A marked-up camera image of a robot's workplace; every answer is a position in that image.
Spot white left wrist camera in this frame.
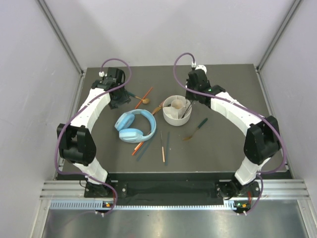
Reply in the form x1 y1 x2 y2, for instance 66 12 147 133
99 71 107 77

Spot silver copper chopstick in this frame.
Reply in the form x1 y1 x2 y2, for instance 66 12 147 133
160 130 165 163

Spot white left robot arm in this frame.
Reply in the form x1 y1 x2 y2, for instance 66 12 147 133
58 67 131 197

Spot grey slotted cable duct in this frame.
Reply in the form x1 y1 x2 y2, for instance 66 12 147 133
50 200 250 211

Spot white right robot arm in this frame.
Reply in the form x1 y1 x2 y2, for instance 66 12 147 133
186 65 281 199

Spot light blue headphones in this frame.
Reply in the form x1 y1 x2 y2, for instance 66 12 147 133
114 109 157 143

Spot dark teal chopstick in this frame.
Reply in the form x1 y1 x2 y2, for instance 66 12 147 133
164 131 170 166
136 132 157 162

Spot white divided round container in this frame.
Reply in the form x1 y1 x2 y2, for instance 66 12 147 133
162 95 192 126

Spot gold spoon green handle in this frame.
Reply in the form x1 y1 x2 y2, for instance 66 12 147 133
128 92 150 104

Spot orange chopstick under headphones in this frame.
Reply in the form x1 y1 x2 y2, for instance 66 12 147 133
135 87 153 109

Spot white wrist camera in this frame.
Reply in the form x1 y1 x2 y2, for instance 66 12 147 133
99 71 107 77
191 62 207 74

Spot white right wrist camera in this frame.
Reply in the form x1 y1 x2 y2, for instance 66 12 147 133
191 62 207 74

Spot aluminium frame rail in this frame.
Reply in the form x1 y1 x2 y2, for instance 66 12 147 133
35 0 84 76

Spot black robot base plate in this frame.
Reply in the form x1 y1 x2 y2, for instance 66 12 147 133
81 173 270 200

